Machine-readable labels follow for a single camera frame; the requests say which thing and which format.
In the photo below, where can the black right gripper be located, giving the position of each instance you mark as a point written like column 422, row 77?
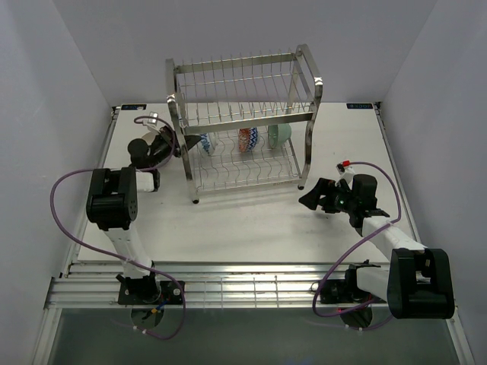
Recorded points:
column 323, row 187

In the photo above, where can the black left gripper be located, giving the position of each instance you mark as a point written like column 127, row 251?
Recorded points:
column 169, row 137

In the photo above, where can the blue patterned white bowl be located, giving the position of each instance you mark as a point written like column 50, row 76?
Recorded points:
column 208, row 143

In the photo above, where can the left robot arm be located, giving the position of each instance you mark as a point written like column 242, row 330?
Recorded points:
column 112, row 205

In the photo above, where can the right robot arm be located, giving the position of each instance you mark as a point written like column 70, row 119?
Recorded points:
column 417, row 282

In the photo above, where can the stainless steel dish rack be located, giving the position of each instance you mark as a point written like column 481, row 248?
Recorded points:
column 225, row 95

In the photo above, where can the red blue zigzag bowl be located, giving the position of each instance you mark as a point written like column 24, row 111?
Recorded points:
column 247, row 139

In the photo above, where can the pale green bowl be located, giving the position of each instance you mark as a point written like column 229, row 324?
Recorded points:
column 278, row 134

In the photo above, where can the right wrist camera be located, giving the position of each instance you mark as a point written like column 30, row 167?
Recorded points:
column 346, row 172

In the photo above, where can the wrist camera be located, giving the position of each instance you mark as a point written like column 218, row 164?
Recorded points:
column 151, row 123
column 346, row 172

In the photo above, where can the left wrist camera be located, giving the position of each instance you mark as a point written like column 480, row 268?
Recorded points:
column 151, row 123

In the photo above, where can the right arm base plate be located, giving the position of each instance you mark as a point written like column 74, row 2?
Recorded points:
column 346, row 291

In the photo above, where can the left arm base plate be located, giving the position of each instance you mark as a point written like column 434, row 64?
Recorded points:
column 150, row 292

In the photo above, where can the aluminium frame rail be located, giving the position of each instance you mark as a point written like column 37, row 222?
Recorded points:
column 94, row 285

